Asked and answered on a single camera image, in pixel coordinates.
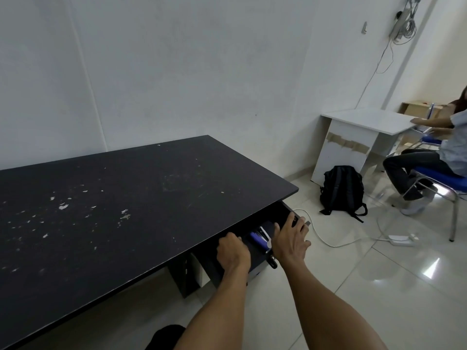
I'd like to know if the person's right hand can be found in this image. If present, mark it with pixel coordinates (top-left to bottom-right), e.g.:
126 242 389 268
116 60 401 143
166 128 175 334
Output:
272 214 312 265

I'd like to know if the person's left hand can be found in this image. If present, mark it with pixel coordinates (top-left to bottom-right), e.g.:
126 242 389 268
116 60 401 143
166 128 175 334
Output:
217 232 252 278

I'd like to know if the white floor cable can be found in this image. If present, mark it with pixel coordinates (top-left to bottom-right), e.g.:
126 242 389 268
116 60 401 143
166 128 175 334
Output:
293 209 392 248

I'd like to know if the thin white wall cable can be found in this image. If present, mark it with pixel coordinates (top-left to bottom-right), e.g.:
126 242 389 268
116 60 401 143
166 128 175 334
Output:
359 39 395 110

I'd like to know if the white floor power strip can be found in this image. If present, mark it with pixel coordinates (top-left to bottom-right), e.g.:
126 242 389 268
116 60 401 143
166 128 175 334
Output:
388 234 417 247

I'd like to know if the brown cardboard box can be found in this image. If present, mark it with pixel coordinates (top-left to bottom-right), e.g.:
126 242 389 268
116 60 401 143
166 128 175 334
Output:
399 100 444 119

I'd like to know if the brown tape strip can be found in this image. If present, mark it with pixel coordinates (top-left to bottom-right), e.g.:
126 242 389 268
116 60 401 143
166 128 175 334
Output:
327 134 370 154

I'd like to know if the white handled tool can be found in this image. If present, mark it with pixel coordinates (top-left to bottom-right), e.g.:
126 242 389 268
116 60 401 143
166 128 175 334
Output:
258 226 273 250

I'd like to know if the black backpack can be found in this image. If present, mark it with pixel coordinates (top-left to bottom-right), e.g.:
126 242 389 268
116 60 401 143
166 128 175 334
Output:
320 166 368 223

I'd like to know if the person's black trouser leg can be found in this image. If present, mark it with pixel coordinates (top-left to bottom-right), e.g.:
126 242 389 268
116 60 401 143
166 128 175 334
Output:
145 324 187 350

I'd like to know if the small white desk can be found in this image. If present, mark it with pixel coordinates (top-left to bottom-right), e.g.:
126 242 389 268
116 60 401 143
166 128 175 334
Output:
311 107 420 186

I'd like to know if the person's left forearm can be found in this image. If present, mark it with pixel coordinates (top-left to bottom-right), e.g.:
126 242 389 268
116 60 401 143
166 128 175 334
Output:
174 259 252 350

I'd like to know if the wall power strip with cables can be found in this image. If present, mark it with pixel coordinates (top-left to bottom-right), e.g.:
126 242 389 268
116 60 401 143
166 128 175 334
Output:
389 0 418 45

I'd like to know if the black desk drawer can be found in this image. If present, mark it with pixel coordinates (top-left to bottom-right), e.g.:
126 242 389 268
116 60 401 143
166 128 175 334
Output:
193 201 311 289

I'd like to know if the person's right forearm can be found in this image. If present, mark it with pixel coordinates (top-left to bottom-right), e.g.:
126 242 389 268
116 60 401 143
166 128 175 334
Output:
280 257 389 350

